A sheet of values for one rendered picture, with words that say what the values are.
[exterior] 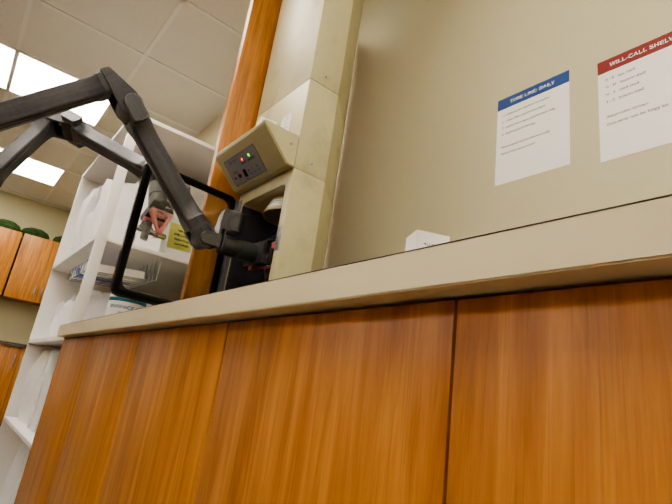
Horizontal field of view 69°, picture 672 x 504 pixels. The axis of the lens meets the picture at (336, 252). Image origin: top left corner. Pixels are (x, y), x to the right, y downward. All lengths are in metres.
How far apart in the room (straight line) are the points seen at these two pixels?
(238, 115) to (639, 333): 1.59
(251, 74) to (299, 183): 0.64
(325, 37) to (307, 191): 0.52
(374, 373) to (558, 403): 0.19
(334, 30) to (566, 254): 1.42
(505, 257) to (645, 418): 0.14
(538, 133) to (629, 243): 1.08
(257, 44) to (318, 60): 0.45
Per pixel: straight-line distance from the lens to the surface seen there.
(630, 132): 1.30
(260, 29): 2.04
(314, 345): 0.60
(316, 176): 1.43
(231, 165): 1.59
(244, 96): 1.86
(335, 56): 1.66
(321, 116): 1.52
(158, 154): 1.37
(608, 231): 0.37
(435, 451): 0.45
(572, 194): 1.29
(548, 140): 1.39
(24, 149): 1.84
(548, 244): 0.38
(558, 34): 1.57
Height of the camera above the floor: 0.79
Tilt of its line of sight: 18 degrees up
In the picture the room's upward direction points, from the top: 8 degrees clockwise
